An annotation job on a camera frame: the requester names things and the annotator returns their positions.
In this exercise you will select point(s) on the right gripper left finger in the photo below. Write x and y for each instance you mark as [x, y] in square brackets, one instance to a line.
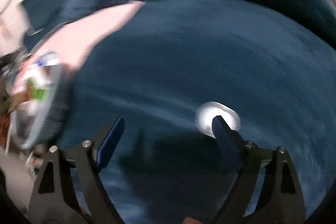
[68, 188]

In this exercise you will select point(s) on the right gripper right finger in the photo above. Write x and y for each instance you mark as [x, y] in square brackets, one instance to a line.
[280, 199]

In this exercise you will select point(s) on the person's right hand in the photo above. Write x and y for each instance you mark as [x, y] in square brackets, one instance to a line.
[189, 220]

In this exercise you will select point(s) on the grey storage basket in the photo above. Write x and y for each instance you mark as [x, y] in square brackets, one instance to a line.
[41, 102]

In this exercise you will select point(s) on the dark blue plush blanket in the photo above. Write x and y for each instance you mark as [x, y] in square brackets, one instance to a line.
[172, 57]

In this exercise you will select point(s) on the pink bed sheet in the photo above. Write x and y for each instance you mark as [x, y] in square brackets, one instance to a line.
[73, 42]

